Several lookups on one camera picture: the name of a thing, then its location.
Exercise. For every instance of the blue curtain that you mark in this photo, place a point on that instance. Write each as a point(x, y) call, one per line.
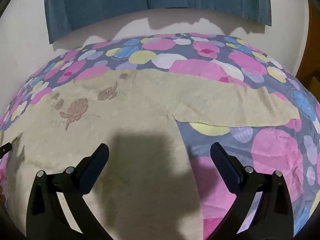
point(100, 2)

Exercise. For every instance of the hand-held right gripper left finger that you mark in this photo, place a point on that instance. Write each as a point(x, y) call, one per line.
point(96, 163)

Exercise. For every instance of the wooden cabinet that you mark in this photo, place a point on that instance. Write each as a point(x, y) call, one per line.
point(315, 87)

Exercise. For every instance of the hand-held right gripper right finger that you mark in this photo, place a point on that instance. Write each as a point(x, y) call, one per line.
point(225, 165)

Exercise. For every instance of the bed sheet with colourful circles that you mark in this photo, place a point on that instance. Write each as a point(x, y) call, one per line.
point(275, 155)

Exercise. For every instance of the wooden door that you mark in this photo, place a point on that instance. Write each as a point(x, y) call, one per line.
point(310, 37)

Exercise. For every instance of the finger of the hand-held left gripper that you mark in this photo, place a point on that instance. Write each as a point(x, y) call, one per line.
point(5, 148)

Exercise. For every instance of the beige sweater with floral embroidery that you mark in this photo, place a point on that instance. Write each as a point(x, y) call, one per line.
point(140, 100)

